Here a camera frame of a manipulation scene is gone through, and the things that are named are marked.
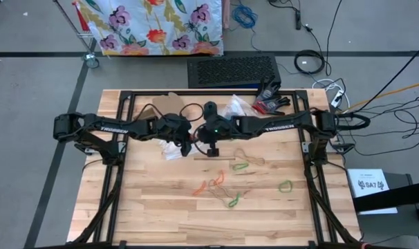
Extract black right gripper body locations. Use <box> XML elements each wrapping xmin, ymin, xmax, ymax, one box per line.
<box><xmin>197</xmin><ymin>116</ymin><xmax>233</xmax><ymax>145</ymax></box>

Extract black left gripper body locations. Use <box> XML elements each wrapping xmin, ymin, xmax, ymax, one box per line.
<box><xmin>156</xmin><ymin>113</ymin><xmax>194</xmax><ymax>145</ymax></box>

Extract clear plastic zip bag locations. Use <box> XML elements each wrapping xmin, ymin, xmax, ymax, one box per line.
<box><xmin>220</xmin><ymin>103</ymin><xmax>238</xmax><ymax>119</ymax></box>
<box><xmin>226</xmin><ymin>93</ymin><xmax>259</xmax><ymax>118</ymax></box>

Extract orange rubber band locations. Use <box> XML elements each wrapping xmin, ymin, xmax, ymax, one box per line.
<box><xmin>212</xmin><ymin>169</ymin><xmax>226</xmax><ymax>187</ymax></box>
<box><xmin>192</xmin><ymin>180</ymin><xmax>207</xmax><ymax>197</ymax></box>

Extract large tan rubber band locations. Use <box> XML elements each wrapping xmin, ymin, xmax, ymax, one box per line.
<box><xmin>207</xmin><ymin>178</ymin><xmax>235</xmax><ymax>208</ymax></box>

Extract stack of clear zip bags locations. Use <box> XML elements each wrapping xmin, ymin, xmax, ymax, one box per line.
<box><xmin>160</xmin><ymin>138</ymin><xmax>188</xmax><ymax>161</ymax></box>

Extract open cardboard box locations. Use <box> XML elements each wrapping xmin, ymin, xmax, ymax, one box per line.
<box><xmin>136</xmin><ymin>91</ymin><xmax>186</xmax><ymax>122</ymax></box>

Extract black computer case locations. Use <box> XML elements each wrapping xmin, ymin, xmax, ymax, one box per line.
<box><xmin>186</xmin><ymin>55</ymin><xmax>283</xmax><ymax>90</ymax></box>

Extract black red work glove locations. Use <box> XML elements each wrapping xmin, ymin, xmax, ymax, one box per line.
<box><xmin>251</xmin><ymin>96</ymin><xmax>292</xmax><ymax>116</ymax></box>

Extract grey black work glove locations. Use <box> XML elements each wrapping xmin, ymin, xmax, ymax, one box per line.
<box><xmin>257</xmin><ymin>78</ymin><xmax>283</xmax><ymax>102</ymax></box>

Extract white floral cloth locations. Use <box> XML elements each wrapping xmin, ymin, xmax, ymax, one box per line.
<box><xmin>72</xmin><ymin>0</ymin><xmax>225</xmax><ymax>57</ymax></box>

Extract pink cloth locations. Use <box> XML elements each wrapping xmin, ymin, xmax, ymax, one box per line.
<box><xmin>221</xmin><ymin>0</ymin><xmax>231</xmax><ymax>30</ymax></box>

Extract white power strip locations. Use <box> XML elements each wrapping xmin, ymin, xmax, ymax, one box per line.
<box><xmin>330</xmin><ymin>88</ymin><xmax>346</xmax><ymax>109</ymax></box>

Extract white paper sign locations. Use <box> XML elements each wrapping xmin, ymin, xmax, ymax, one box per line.
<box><xmin>346</xmin><ymin>167</ymin><xmax>400</xmax><ymax>216</ymax></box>

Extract grey cart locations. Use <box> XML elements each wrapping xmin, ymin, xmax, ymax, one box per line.
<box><xmin>354</xmin><ymin>172</ymin><xmax>419</xmax><ymax>249</ymax></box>

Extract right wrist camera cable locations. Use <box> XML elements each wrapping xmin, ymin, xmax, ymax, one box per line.
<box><xmin>192</xmin><ymin>122</ymin><xmax>210</xmax><ymax>156</ymax></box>

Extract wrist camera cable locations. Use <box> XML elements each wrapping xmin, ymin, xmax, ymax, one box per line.
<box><xmin>192</xmin><ymin>122</ymin><xmax>210</xmax><ymax>156</ymax></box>
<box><xmin>135</xmin><ymin>102</ymin><xmax>205</xmax><ymax>122</ymax></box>

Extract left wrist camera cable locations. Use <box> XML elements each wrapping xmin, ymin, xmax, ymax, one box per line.
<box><xmin>135</xmin><ymin>102</ymin><xmax>205</xmax><ymax>122</ymax></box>

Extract black table frame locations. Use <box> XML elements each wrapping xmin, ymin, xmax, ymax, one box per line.
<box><xmin>71</xmin><ymin>89</ymin><xmax>364</xmax><ymax>249</ymax></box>

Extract black cable coil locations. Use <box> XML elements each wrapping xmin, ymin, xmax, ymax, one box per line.
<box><xmin>292</xmin><ymin>48</ymin><xmax>327</xmax><ymax>76</ymax></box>

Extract white cable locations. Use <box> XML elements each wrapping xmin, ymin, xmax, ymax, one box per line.
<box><xmin>310</xmin><ymin>77</ymin><xmax>351</xmax><ymax>110</ymax></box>

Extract blue cable coil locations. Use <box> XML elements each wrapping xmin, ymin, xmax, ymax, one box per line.
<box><xmin>230</xmin><ymin>3</ymin><xmax>260</xmax><ymax>30</ymax></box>

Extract thick black cable loop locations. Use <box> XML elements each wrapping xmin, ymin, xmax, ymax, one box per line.
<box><xmin>335</xmin><ymin>111</ymin><xmax>372</xmax><ymax>133</ymax></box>

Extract yellow floor cable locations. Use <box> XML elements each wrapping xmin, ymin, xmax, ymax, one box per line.
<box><xmin>333</xmin><ymin>79</ymin><xmax>419</xmax><ymax>116</ymax></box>

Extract long black cable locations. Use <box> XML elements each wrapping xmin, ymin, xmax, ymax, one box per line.
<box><xmin>354</xmin><ymin>37</ymin><xmax>419</xmax><ymax>116</ymax></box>

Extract tangled black floor cable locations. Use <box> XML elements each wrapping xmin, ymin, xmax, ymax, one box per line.
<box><xmin>354</xmin><ymin>96</ymin><xmax>419</xmax><ymax>158</ymax></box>

